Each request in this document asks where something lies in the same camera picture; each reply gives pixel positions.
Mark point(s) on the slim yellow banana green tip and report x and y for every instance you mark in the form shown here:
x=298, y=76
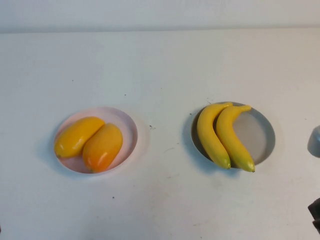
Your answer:
x=207, y=132

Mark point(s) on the mango with orange end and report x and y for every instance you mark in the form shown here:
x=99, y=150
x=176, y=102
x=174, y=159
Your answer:
x=102, y=150

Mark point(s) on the thick yellow banana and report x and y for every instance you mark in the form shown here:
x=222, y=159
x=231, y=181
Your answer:
x=232, y=140

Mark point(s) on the glossy yellow mango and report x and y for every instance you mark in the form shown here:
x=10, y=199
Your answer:
x=75, y=137

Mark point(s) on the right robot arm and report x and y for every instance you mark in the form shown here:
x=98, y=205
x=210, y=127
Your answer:
x=315, y=145

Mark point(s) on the pink round plate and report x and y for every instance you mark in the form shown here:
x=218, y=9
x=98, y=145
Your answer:
x=126, y=125

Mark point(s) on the grey-blue round plate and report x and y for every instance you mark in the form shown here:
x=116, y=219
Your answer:
x=257, y=135

